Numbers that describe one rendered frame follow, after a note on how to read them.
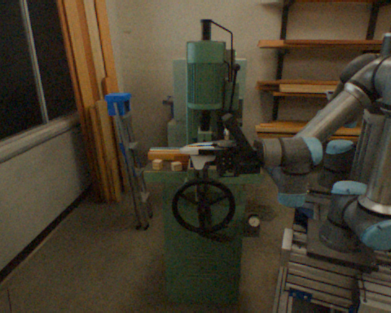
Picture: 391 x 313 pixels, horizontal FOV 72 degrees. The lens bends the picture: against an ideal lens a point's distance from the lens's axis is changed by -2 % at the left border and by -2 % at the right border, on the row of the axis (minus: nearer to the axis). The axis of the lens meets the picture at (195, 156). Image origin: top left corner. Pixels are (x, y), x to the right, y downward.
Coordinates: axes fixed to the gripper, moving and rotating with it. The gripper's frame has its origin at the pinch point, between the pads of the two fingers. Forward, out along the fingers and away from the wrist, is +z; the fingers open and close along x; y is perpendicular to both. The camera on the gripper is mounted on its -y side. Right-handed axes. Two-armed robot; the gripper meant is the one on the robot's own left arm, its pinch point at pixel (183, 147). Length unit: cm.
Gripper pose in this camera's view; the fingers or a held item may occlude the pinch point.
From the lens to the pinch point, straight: 70.2
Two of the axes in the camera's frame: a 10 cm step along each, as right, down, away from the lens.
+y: 0.3, 9.6, 2.9
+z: -10.0, 0.4, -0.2
